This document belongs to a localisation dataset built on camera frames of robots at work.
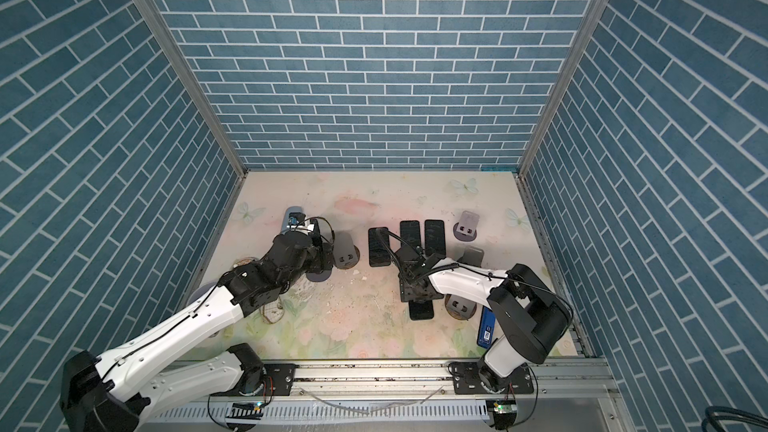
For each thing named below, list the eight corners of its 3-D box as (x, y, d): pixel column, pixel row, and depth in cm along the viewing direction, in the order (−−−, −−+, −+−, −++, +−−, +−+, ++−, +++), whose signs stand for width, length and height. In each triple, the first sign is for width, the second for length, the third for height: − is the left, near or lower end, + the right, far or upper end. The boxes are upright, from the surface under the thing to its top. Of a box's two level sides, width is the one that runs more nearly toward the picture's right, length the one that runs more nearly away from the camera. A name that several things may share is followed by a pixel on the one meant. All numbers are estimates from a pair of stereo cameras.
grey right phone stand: (451, 235, 104) (454, 224, 98) (460, 219, 108) (464, 207, 103) (470, 245, 101) (475, 234, 96) (479, 228, 106) (484, 217, 100)
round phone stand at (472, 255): (456, 264, 96) (460, 252, 90) (458, 256, 98) (462, 243, 92) (477, 271, 95) (483, 259, 89) (479, 262, 97) (485, 249, 91)
